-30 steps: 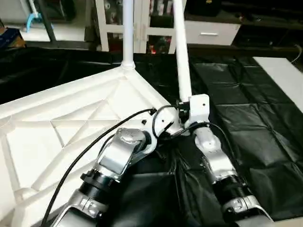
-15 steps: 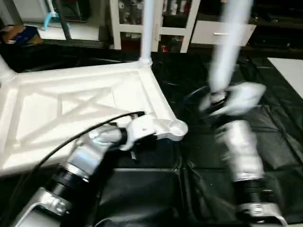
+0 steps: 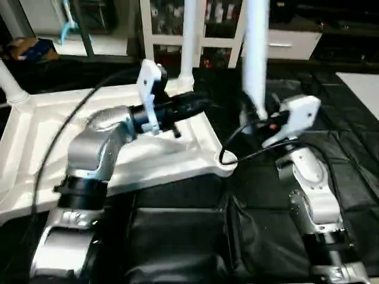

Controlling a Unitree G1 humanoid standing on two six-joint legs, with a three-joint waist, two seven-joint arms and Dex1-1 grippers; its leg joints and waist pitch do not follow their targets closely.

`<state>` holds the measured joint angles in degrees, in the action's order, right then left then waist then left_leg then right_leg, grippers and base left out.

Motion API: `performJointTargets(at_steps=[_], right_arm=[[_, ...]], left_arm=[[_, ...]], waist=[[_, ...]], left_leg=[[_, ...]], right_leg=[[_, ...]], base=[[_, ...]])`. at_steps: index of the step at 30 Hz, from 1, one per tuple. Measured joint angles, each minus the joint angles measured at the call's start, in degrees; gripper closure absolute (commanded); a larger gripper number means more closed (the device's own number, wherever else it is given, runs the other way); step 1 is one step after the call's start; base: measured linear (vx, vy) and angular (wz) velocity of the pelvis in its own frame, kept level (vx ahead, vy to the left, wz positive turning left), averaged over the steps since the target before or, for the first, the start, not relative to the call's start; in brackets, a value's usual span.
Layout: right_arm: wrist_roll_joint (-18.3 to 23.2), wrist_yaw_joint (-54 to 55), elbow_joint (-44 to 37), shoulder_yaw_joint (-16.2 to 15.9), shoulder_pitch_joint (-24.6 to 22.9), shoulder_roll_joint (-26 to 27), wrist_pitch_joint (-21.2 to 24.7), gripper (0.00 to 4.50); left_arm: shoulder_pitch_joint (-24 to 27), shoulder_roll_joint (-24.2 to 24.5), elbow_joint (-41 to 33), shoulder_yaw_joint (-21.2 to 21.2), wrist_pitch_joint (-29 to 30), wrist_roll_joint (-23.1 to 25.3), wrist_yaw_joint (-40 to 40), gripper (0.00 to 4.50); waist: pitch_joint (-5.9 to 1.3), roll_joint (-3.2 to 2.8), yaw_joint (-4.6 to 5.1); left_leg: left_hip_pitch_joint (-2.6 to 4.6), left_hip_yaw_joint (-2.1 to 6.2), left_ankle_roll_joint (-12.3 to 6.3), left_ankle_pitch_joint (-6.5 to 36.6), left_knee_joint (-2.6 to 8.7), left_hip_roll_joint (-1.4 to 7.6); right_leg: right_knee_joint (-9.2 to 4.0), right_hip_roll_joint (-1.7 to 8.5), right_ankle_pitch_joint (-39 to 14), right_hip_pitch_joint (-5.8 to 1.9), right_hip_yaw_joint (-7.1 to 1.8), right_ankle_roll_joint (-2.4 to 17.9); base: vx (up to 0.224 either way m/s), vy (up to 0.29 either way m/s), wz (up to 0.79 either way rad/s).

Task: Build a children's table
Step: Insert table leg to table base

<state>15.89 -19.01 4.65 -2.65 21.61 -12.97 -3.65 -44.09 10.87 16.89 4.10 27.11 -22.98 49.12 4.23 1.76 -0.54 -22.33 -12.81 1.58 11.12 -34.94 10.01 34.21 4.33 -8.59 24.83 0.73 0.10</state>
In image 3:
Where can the white plastic table leg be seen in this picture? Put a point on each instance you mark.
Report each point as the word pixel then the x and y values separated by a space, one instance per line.
pixel 12 83
pixel 256 53
pixel 188 41

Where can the white plastic table top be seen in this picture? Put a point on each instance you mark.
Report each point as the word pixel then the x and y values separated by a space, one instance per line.
pixel 35 148

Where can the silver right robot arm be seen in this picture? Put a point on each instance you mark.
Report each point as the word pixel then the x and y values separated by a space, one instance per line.
pixel 314 195

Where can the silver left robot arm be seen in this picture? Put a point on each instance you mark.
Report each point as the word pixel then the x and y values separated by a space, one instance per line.
pixel 89 171

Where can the white glass door cabinet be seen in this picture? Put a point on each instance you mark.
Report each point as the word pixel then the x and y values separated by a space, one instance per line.
pixel 172 26

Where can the white drawer unit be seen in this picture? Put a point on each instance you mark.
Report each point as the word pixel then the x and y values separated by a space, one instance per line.
pixel 293 44

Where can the white flat board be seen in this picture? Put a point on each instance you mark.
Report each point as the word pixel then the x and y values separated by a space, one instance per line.
pixel 361 94

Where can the grey vertical metal pole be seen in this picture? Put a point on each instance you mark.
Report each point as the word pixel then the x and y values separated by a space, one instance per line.
pixel 86 26

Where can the light blue plastic object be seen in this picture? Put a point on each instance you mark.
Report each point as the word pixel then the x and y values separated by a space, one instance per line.
pixel 68 26

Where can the dark low media cabinet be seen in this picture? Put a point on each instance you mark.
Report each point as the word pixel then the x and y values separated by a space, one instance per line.
pixel 349 41

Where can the black work mat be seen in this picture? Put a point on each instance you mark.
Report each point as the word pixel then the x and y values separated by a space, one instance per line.
pixel 189 242

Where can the brown cardboard box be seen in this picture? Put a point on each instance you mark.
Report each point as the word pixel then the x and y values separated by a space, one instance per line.
pixel 29 48

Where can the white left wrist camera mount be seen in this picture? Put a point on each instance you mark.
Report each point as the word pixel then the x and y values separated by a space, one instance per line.
pixel 151 89

